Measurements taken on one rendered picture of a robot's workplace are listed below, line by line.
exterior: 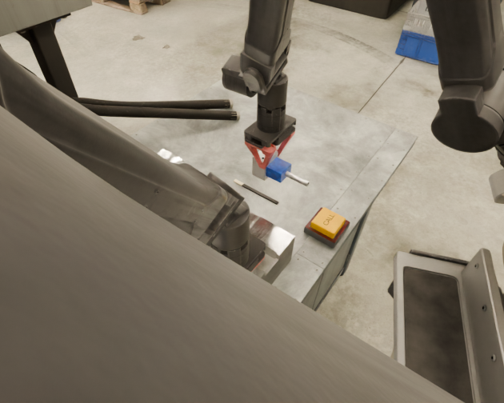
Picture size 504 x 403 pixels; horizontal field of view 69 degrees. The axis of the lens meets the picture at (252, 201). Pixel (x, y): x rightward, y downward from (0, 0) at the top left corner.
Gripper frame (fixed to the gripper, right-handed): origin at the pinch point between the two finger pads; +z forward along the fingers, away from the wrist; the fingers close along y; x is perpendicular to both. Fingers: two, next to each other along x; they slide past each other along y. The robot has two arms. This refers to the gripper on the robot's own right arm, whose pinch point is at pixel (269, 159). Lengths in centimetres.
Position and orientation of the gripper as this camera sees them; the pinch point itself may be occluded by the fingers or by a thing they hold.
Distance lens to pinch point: 81.8
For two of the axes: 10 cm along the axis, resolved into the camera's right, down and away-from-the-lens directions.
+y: -6.0, 5.8, -5.5
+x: 8.0, 4.4, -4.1
